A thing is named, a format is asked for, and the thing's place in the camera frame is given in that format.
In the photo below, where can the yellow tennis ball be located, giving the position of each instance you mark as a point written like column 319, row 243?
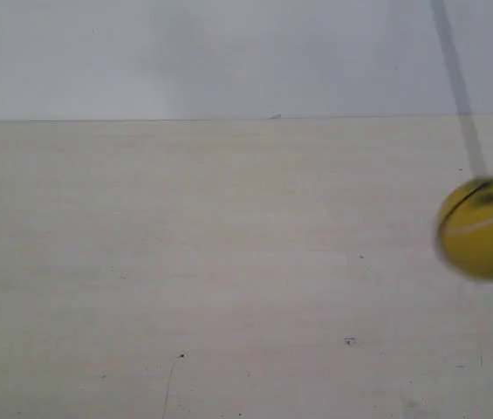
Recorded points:
column 464, row 229

